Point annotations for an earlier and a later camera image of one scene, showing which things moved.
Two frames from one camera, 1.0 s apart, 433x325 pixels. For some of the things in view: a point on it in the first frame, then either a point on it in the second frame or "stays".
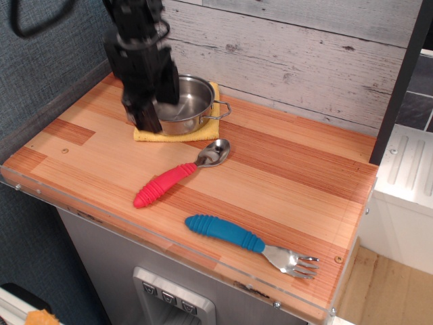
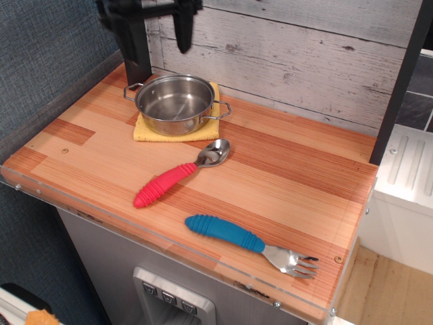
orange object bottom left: [42, 317] stays
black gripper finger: [167, 83] -> [184, 11]
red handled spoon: [212, 153] stays
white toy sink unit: [398, 223] stays
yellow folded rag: [210, 131] stays
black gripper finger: [143, 113] -> [129, 27]
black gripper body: [134, 59] -> [128, 15]
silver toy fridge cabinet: [139, 280] stays
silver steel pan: [196, 103] stays
